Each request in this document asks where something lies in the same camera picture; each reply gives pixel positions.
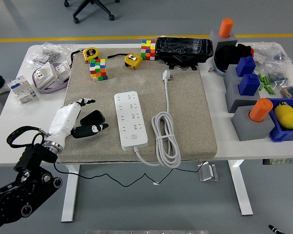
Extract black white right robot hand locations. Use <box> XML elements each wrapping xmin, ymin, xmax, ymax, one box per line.
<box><xmin>268</xmin><ymin>224</ymin><xmax>288</xmax><ymax>234</ymax></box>

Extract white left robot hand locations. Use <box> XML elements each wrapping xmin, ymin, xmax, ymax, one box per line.
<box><xmin>46</xmin><ymin>97</ymin><xmax>109</xmax><ymax>147</ymax></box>

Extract black plug adapter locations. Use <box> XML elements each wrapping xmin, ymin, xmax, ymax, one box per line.
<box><xmin>80</xmin><ymin>110</ymin><xmax>106</xmax><ymax>127</ymax></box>

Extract white power strip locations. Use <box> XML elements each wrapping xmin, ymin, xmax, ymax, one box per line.
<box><xmin>114</xmin><ymin>91</ymin><xmax>149</xmax><ymax>151</ymax></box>

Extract white table leg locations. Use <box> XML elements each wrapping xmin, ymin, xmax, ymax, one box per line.
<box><xmin>61</xmin><ymin>163</ymin><xmax>81</xmax><ymax>223</ymax></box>
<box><xmin>228</xmin><ymin>159</ymin><xmax>254</xmax><ymax>217</ymax></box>

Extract white circuit breaker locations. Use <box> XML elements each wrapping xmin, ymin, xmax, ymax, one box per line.
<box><xmin>6</xmin><ymin>75</ymin><xmax>38</xmax><ymax>104</ymax></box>

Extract colourful puzzle cube stack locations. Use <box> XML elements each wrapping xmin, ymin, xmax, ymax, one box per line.
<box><xmin>140</xmin><ymin>39</ymin><xmax>157</xmax><ymax>61</ymax></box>
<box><xmin>89</xmin><ymin>58</ymin><xmax>109</xmax><ymax>82</ymax></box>

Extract table control panel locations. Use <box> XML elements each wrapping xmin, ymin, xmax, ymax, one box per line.
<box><xmin>262</xmin><ymin>157</ymin><xmax>293</xmax><ymax>166</ymax></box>

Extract clear bag grey screws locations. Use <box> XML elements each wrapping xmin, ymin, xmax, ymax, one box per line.
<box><xmin>26</xmin><ymin>41</ymin><xmax>77</xmax><ymax>66</ymax></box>

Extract yellow tape measure black label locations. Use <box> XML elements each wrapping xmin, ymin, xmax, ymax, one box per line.
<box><xmin>70</xmin><ymin>47</ymin><xmax>100</xmax><ymax>64</ymax></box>

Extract yellow tape measure silver clip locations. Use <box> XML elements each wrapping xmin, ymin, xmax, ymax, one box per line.
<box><xmin>107</xmin><ymin>52</ymin><xmax>144</xmax><ymax>70</ymax></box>

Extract blue storage bin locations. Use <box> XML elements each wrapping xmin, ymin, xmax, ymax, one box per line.
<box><xmin>265</xmin><ymin>97</ymin><xmax>293</xmax><ymax>143</ymax></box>

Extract grey holder block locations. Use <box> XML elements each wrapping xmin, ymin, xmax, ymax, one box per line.
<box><xmin>223</xmin><ymin>64</ymin><xmax>245</xmax><ymax>85</ymax></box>
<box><xmin>225</xmin><ymin>79</ymin><xmax>261</xmax><ymax>114</ymax></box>
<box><xmin>209</xmin><ymin>29</ymin><xmax>238</xmax><ymax>57</ymax></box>
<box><xmin>231</xmin><ymin>105</ymin><xmax>276</xmax><ymax>142</ymax></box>

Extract yellow lemon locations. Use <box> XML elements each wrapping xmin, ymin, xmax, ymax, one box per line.
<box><xmin>273</xmin><ymin>104</ymin><xmax>293</xmax><ymax>130</ymax></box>

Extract orange cylinder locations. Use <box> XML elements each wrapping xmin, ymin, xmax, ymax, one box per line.
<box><xmin>249</xmin><ymin>97</ymin><xmax>274</xmax><ymax>123</ymax></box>
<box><xmin>218</xmin><ymin>18</ymin><xmax>235</xmax><ymax>39</ymax></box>

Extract grey-brown mat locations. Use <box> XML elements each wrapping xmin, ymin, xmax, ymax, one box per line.
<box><xmin>56</xmin><ymin>47</ymin><xmax>218</xmax><ymax>163</ymax></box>

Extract clear bag of resistors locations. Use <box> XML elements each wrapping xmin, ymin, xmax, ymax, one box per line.
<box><xmin>279</xmin><ymin>83</ymin><xmax>293</xmax><ymax>99</ymax></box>

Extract black wrapped box device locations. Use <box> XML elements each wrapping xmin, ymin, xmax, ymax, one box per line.
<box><xmin>155</xmin><ymin>36</ymin><xmax>214</xmax><ymax>72</ymax></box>

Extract blue peg block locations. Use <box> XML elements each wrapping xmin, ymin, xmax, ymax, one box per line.
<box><xmin>235</xmin><ymin>56</ymin><xmax>257</xmax><ymax>78</ymax></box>
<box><xmin>237</xmin><ymin>73</ymin><xmax>261</xmax><ymax>97</ymax></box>

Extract clear bag blue parts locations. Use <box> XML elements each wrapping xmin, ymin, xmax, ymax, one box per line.
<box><xmin>265</xmin><ymin>60</ymin><xmax>291</xmax><ymax>86</ymax></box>

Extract pale blue round base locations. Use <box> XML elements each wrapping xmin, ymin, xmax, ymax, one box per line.
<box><xmin>212</xmin><ymin>55</ymin><xmax>229</xmax><ymax>77</ymax></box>

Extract black cloth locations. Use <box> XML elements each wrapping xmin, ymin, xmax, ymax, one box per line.
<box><xmin>214</xmin><ymin>43</ymin><xmax>253</xmax><ymax>72</ymax></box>

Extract clear bag white parts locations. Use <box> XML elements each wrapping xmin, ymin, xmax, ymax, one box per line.
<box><xmin>251</xmin><ymin>41</ymin><xmax>293</xmax><ymax>66</ymax></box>

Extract purple strap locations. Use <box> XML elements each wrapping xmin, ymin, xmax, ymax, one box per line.
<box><xmin>32</xmin><ymin>62</ymin><xmax>72</xmax><ymax>95</ymax></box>

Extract white wall socket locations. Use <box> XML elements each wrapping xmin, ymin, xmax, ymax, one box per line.
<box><xmin>33</xmin><ymin>61</ymin><xmax>58</xmax><ymax>89</ymax></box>
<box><xmin>54</xmin><ymin>60</ymin><xmax>72</xmax><ymax>82</ymax></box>

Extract silver metal bracket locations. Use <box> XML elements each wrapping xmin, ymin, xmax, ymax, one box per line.
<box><xmin>197</xmin><ymin>162</ymin><xmax>219</xmax><ymax>182</ymax></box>

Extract thin black plug cord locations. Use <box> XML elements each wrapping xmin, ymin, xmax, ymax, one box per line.
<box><xmin>53</xmin><ymin>159</ymin><xmax>208</xmax><ymax>188</ymax></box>

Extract white power strip cord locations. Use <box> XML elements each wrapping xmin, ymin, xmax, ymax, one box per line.
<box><xmin>133</xmin><ymin>69</ymin><xmax>182</xmax><ymax>169</ymax></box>

